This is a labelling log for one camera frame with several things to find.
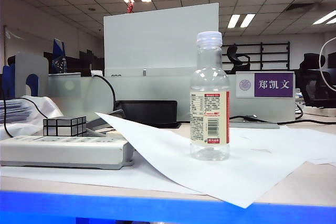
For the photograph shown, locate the white power strip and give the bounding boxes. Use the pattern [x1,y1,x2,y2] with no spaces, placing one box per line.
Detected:
[0,135,135,170]

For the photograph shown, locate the frosted glass desk partition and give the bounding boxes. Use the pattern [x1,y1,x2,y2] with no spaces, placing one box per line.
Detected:
[47,73,296,123]

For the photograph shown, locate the black rectangular tray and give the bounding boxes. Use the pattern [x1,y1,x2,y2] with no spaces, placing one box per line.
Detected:
[115,100,179,127]

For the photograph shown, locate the clear plastic bottle, cream label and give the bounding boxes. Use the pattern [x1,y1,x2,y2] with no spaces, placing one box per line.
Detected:
[189,31,231,161]

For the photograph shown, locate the white board panel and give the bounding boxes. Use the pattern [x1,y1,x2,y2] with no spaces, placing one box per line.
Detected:
[103,3,219,77]

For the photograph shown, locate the black office chair, curved headrest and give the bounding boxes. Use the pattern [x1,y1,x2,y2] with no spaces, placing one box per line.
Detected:
[226,45,251,74]

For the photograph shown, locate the black stepped furniture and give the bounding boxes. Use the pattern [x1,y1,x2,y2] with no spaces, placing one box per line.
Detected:
[43,49,104,74]

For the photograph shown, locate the white paper sheet, curled edge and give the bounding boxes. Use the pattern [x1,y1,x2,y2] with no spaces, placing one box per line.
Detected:
[94,112,308,209]

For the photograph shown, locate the purple and white name plate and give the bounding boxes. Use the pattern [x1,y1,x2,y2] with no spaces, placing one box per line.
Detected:
[235,71,296,99]

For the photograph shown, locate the silver mirror cube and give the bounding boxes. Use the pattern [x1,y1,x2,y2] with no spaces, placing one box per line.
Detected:
[43,115,87,137]

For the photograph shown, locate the black shelf rack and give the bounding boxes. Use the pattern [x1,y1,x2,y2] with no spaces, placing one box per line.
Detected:
[222,41,291,71]

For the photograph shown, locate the blue crystal trophy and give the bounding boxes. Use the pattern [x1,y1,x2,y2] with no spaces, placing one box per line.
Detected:
[51,38,68,74]

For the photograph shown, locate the white plastic bag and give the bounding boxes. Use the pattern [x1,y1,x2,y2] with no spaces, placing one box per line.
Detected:
[0,95,65,141]

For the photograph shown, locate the black mesh office chair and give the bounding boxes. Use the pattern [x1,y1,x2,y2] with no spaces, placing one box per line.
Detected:
[295,52,336,109]

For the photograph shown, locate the stack of printed papers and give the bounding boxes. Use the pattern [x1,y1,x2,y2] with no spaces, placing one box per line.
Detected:
[0,100,34,124]

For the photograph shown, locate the curved thick power cable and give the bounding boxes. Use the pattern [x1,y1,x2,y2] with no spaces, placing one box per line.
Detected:
[92,74,117,111]

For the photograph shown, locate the thin black cable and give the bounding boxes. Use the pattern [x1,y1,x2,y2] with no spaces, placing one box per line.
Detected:
[0,97,49,138]

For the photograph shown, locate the long black cable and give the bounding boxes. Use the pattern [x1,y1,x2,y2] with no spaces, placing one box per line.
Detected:
[228,114,336,126]

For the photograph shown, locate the white cable loop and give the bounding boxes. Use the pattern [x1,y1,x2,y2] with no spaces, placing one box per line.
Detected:
[318,36,336,92]

